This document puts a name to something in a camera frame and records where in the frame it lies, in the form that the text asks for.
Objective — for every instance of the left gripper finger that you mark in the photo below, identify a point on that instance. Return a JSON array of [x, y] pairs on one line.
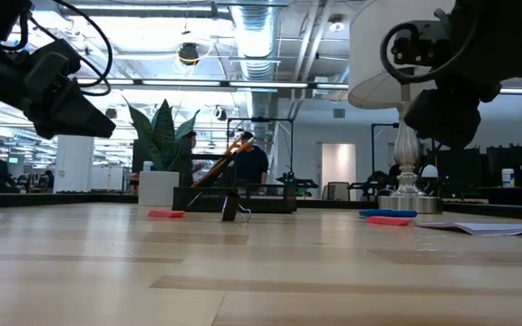
[[70, 117]]

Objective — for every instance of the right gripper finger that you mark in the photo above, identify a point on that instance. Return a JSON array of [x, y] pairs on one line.
[[447, 120]]

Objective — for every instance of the pink eraser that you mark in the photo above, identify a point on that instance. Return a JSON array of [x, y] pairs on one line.
[[390, 221], [166, 213]]

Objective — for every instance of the pale blue sticky note pad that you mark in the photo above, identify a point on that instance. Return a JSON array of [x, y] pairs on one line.
[[492, 228]]

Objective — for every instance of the large black binder clip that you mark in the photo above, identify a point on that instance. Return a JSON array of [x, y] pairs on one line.
[[230, 208]]

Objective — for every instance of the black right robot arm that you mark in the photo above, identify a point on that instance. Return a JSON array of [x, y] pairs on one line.
[[505, 41]]

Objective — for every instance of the background black robot arm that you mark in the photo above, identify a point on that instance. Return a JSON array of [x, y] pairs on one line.
[[297, 182]]

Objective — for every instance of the grey office chair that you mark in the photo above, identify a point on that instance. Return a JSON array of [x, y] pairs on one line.
[[338, 190]]

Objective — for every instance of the black mesh desk organizer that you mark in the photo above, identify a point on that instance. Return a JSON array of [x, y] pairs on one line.
[[270, 201]]

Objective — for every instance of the white column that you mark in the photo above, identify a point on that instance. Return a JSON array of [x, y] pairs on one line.
[[73, 163]]

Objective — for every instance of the white dome object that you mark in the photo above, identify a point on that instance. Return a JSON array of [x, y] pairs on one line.
[[429, 171]]

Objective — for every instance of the green exit sign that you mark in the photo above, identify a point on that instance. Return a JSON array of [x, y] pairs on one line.
[[13, 160]]

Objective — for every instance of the white wipes canister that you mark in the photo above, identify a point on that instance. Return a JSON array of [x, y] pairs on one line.
[[508, 179]]

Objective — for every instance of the white shade silver table lamp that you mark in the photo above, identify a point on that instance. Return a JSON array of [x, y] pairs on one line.
[[370, 54]]

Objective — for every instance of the green plant in white pot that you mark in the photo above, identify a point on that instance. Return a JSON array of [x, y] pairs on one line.
[[159, 188]]

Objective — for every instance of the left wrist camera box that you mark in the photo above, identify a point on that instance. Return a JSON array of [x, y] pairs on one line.
[[57, 61]]

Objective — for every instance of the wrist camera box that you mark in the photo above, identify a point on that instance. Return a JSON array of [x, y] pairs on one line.
[[57, 61], [424, 45]]

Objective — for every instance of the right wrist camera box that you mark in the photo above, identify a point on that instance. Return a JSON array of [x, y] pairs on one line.
[[424, 45]]

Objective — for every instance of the black aluminium table frame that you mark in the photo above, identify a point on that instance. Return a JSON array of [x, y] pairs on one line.
[[61, 199]]

